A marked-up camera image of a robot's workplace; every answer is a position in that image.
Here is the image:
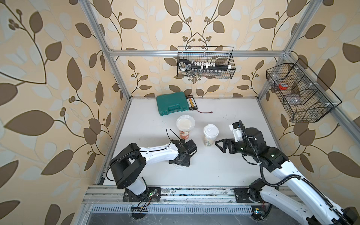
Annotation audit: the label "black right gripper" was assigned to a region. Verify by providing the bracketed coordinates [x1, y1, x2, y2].
[215, 138, 257, 158]

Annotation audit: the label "paper milk tea cup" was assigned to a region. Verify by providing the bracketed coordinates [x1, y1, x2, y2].
[179, 130, 190, 140]
[203, 136, 217, 146]

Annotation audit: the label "white plastic cup lid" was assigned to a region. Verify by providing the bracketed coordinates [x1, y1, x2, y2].
[203, 124, 219, 138]

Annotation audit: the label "clear plastic lid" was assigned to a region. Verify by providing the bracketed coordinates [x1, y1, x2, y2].
[173, 164, 186, 170]

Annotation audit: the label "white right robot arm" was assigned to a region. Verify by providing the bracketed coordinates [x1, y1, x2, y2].
[215, 121, 360, 225]

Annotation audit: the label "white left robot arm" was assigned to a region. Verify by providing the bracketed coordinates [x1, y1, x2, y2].
[107, 138, 197, 197]

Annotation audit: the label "black screwdriver bit box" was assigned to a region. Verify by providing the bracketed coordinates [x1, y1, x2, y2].
[186, 95, 198, 111]

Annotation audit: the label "green plastic tool case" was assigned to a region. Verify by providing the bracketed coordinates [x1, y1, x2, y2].
[156, 92, 189, 116]

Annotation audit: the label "red object in basket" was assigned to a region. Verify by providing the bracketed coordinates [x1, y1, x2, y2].
[278, 82, 289, 91]

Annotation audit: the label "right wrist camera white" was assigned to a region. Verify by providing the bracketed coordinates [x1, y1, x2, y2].
[229, 122, 243, 142]

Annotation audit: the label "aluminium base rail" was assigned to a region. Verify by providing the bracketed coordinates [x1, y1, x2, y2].
[82, 185, 270, 215]

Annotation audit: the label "black wire basket back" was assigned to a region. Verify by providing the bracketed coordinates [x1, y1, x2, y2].
[177, 45, 236, 79]

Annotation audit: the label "black wire basket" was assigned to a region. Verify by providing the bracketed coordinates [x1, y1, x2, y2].
[266, 58, 342, 123]
[177, 45, 236, 79]

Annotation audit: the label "black handled scissors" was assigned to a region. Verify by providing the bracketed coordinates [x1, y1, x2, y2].
[178, 59, 192, 72]

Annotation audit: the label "black wire basket right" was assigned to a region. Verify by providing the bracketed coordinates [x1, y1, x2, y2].
[266, 58, 342, 123]

